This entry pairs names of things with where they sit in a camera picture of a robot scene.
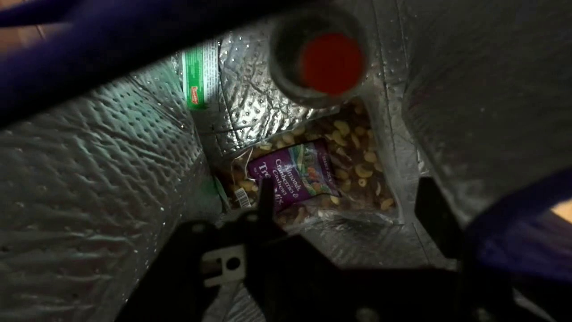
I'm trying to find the coke bottle with red cap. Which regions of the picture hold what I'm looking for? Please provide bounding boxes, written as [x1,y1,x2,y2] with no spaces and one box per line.
[268,10,369,107]

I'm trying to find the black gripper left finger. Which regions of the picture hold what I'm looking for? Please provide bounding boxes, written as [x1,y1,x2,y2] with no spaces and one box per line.
[258,178,276,223]

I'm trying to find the blue insulated bag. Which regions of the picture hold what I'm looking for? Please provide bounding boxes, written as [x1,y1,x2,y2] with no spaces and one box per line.
[0,0,572,322]

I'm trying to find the purple bag of nuts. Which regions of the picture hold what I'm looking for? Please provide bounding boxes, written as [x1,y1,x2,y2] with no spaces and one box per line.
[218,100,399,225]

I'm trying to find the green sauce packet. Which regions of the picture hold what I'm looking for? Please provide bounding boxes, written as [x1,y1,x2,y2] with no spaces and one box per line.
[183,50,206,110]

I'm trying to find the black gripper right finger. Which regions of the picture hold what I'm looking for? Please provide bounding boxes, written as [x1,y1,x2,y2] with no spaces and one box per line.
[415,177,467,259]

